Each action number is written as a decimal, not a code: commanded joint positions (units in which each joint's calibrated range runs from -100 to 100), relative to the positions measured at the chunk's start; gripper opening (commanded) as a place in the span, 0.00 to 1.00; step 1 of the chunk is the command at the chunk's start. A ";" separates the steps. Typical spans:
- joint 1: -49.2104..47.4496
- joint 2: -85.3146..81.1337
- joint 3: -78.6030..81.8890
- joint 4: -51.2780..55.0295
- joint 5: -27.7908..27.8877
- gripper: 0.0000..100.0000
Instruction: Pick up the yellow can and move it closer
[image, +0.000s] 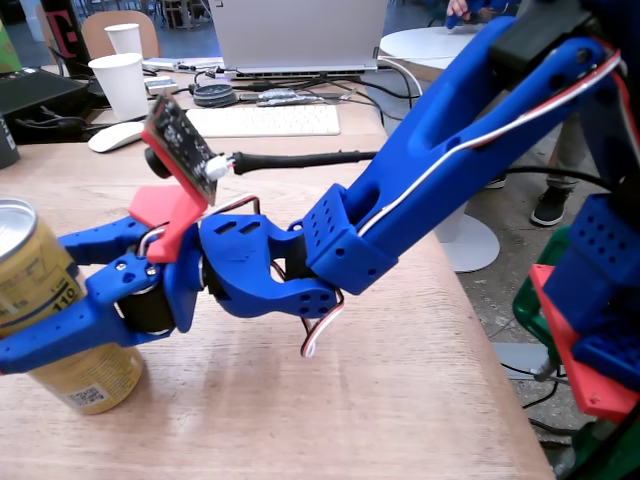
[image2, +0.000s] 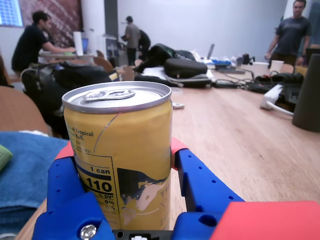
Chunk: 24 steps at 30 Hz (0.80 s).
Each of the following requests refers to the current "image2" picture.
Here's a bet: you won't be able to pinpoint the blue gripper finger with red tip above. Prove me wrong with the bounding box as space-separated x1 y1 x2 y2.
31 140 116 240
170 136 246 240

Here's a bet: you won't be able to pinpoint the yellow drink can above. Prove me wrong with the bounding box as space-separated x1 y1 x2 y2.
61 81 173 231

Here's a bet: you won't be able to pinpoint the blue towel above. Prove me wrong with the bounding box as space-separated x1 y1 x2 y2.
0 131 70 236

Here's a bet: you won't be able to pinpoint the green cloth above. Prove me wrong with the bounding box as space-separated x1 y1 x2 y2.
0 144 14 173

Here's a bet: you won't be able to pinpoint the black charger brick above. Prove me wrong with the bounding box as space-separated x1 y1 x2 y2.
212 79 238 89

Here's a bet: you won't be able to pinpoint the black hard case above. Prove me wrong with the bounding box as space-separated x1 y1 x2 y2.
164 57 209 80

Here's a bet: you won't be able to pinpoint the black flat box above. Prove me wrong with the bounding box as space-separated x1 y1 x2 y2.
282 82 305 105

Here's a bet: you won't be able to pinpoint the black backpack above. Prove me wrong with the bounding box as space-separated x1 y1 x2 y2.
21 61 118 140

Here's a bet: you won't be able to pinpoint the open grey laptop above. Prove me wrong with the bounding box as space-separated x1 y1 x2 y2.
206 43 216 61

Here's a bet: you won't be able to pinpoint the black bags on table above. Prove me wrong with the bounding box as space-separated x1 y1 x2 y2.
133 42 198 73

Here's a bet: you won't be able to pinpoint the white paper cup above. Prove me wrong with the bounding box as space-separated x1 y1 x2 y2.
270 59 285 74

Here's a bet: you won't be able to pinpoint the dark grey tumbler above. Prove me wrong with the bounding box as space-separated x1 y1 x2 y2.
291 53 320 133

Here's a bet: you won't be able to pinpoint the bent person black clothes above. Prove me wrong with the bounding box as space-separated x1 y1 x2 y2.
138 29 152 61

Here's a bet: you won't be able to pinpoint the seated man black shirt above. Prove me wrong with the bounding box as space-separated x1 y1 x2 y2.
11 10 77 76

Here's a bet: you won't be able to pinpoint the white paper roll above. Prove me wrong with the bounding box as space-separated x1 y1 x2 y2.
72 31 85 56

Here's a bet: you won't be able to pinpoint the standing person grey shirt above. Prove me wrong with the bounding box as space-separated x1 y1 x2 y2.
121 15 142 67

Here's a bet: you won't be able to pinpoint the standing man dark t-shirt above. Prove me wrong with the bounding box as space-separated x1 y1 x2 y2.
264 0 313 68

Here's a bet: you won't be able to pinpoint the red camera mount bracket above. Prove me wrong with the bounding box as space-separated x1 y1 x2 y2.
209 199 320 240

